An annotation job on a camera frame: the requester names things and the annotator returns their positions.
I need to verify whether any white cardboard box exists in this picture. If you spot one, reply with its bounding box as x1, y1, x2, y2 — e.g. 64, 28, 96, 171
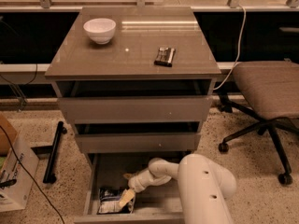
0, 135, 39, 212

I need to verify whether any dark snack bar packet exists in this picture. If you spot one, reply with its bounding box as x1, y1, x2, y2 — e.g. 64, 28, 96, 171
154, 48, 176, 67

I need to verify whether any grey top drawer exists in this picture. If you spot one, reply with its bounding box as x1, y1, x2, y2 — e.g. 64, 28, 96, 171
55, 79, 213, 124

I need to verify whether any grey drawer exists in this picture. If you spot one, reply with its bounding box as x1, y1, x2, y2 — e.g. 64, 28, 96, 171
55, 79, 213, 124
74, 151, 202, 224
75, 121, 201, 153

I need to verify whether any black metal bar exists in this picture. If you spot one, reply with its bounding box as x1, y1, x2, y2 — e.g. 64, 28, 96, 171
43, 121, 67, 184

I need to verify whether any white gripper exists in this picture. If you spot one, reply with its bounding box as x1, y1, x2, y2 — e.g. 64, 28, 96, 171
119, 170, 152, 207

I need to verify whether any grey bottom drawer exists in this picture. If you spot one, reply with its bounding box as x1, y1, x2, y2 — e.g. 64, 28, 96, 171
74, 151, 202, 224

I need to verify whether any black floor cable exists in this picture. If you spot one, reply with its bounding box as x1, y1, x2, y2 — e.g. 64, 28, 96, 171
0, 124, 66, 224

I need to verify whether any blue chip bag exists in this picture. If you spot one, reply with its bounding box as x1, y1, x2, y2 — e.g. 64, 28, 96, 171
97, 188, 135, 215

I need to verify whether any grey middle drawer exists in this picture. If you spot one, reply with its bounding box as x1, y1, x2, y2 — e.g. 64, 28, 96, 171
75, 121, 201, 153

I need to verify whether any grey drawer cabinet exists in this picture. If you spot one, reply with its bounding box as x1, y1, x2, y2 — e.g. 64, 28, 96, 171
44, 6, 221, 161

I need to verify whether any white ceramic bowl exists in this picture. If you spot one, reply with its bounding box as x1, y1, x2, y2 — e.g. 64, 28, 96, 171
83, 18, 116, 44

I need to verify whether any white cable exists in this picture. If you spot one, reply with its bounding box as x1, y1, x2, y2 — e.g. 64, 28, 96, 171
212, 4, 247, 91

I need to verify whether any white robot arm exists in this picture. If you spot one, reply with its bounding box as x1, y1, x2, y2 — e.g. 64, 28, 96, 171
118, 154, 236, 224

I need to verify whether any brown office chair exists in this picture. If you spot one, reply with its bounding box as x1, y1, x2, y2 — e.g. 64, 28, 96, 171
215, 61, 299, 185

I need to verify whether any brown cardboard box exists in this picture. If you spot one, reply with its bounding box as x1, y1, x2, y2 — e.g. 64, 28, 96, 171
0, 114, 18, 156

